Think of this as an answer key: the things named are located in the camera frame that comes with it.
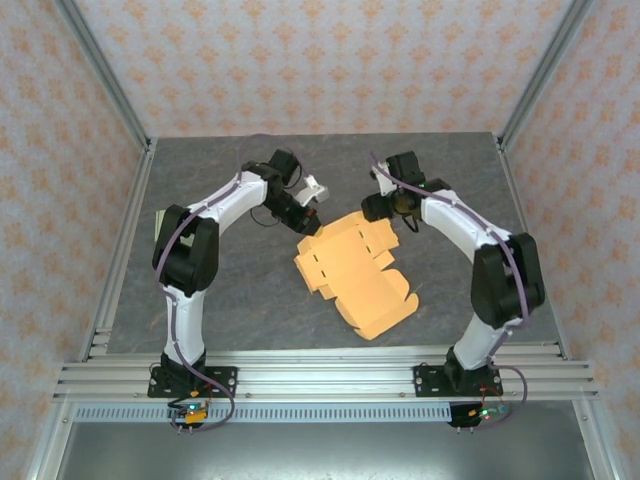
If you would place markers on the orange paper box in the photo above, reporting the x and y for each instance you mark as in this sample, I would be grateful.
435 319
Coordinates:
360 285

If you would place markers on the green paper box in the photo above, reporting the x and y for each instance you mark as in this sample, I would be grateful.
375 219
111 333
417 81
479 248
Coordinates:
160 225

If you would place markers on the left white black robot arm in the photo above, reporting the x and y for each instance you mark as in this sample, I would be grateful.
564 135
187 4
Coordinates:
230 195

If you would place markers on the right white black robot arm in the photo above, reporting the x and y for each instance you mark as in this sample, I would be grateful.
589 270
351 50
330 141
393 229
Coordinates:
450 220

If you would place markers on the circuit board with yellow connector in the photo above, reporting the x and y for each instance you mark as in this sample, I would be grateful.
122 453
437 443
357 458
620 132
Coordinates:
191 412

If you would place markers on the grey metal sheet panel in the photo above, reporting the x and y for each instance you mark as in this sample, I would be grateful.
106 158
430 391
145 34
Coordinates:
320 450

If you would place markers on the circuit board with green light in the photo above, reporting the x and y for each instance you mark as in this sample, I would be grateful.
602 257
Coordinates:
482 414

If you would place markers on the aluminium table side rail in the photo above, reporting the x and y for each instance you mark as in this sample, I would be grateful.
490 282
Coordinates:
135 210
520 210

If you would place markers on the aluminium mounting rail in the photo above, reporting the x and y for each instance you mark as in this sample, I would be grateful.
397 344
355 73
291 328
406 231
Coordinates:
325 380

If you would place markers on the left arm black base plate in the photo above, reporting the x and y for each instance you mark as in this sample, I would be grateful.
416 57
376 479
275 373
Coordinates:
225 380

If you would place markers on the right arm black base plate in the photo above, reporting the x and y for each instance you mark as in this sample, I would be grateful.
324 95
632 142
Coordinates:
425 380

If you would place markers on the aluminium frame post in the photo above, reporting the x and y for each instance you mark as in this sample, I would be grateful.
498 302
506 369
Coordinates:
542 75
106 75

